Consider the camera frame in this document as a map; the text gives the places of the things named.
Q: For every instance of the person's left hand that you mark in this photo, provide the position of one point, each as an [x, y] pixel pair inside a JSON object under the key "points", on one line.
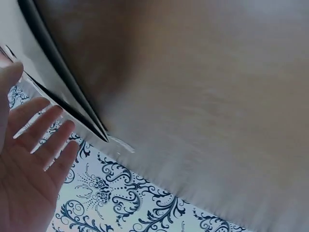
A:
{"points": [[21, 183]]}

